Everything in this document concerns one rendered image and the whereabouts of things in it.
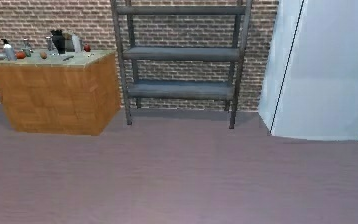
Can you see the red tomato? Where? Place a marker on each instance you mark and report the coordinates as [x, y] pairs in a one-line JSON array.
[[20, 55]]

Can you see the pale blue fridge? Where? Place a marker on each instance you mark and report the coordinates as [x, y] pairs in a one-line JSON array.
[[323, 70]]

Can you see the dark knife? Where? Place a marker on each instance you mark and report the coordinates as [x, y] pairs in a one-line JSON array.
[[68, 58]]

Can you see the red apple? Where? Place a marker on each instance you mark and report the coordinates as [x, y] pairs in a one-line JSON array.
[[87, 48]]

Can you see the grey salt shaker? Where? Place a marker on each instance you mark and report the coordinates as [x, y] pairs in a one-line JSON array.
[[49, 44]]

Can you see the black vase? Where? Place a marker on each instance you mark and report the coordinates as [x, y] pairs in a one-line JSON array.
[[58, 40]]

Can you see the wooden kitchen counter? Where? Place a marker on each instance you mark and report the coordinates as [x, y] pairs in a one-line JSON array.
[[58, 96]]

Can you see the clear glass bottle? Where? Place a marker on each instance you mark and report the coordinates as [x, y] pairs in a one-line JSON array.
[[27, 47]]

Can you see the grey spray bottle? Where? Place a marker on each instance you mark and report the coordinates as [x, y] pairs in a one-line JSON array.
[[9, 50]]

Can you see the dark grey metal shelf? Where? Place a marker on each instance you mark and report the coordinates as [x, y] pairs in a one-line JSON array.
[[182, 53]]

